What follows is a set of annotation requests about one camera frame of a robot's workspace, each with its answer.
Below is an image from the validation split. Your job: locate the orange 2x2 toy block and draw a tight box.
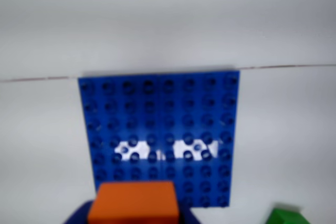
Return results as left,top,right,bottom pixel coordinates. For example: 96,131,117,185
88,180,182,224

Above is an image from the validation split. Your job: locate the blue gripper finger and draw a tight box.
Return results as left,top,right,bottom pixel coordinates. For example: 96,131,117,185
178,204,203,224
62,199,96,224

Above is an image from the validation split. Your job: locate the blue 8x8 stud baseplate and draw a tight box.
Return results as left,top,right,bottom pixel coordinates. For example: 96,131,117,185
78,70,240,208

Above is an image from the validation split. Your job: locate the green 2x4 toy block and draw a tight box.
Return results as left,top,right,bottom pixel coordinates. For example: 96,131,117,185
265,202,312,224

